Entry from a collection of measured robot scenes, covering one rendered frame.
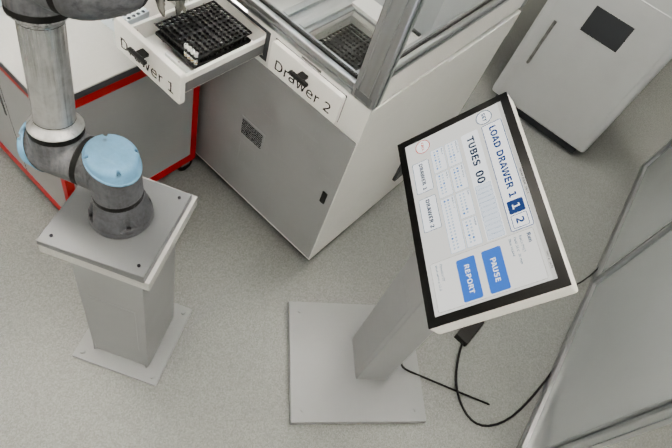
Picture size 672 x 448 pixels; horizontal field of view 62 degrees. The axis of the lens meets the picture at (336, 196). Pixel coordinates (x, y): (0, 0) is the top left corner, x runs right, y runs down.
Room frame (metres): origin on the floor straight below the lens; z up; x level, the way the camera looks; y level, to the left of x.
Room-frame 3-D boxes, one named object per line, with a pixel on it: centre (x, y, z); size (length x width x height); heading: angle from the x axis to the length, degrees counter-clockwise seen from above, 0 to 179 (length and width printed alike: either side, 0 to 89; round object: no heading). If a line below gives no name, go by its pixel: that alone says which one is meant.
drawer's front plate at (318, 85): (1.26, 0.22, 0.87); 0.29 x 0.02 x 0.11; 66
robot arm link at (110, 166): (0.67, 0.49, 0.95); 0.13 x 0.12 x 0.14; 89
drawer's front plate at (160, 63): (1.09, 0.64, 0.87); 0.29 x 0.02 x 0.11; 66
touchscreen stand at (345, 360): (0.88, -0.31, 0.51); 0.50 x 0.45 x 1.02; 112
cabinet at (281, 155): (1.81, 0.27, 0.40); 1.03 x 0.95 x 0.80; 66
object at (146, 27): (1.29, 0.55, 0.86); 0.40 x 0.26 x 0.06; 156
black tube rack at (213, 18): (1.28, 0.56, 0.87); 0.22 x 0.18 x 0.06; 156
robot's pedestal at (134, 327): (0.66, 0.47, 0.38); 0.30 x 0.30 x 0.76; 3
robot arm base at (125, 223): (0.66, 0.47, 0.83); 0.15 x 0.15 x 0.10
